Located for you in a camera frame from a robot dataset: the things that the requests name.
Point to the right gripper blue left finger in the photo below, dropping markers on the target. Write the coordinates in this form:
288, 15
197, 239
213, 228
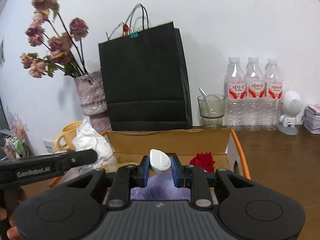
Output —
123, 180

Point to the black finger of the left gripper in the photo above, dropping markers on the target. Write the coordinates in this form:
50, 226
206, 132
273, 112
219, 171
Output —
78, 158

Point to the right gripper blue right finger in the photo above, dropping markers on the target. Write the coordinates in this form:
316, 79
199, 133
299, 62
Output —
196, 180

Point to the red artificial rose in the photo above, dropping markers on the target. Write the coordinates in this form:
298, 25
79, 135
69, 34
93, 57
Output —
205, 161

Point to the white tissue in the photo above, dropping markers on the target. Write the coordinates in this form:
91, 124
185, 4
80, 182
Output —
87, 138

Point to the purple knitted cloth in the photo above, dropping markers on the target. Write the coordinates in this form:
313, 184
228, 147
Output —
160, 187

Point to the white computer mouse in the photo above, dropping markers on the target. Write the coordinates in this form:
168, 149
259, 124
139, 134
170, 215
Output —
159, 161

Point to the person hand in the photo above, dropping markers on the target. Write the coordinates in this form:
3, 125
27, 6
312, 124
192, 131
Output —
10, 199

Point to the yellow ceramic mug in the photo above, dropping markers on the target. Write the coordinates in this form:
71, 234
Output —
68, 134

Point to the orange cardboard box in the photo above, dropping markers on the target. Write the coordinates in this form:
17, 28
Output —
223, 144

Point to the white plastic spoon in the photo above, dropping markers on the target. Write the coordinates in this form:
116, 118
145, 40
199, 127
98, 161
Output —
205, 111

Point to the clear glass cup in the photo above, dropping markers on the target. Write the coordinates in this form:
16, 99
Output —
217, 104

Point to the pink ceramic vase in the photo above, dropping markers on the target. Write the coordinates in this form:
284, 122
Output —
90, 91

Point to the middle water bottle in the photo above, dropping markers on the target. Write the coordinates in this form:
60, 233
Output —
255, 94

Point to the water bottle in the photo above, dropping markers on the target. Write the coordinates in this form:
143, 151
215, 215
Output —
255, 94
273, 96
235, 92

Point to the right water bottle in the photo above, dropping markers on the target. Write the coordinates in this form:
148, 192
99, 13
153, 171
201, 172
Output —
273, 96

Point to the dried pink flowers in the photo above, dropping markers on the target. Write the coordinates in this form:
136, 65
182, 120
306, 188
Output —
63, 42

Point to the left water bottle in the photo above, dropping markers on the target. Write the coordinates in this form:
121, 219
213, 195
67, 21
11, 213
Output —
235, 92

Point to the black paper bag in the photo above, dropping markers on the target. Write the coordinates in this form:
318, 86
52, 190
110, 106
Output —
145, 78

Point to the white robot figurine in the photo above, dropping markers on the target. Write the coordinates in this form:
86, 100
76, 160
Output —
291, 106

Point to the floral tin box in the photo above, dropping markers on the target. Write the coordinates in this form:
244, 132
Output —
311, 119

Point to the teal binder clip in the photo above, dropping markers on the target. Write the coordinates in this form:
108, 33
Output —
134, 34

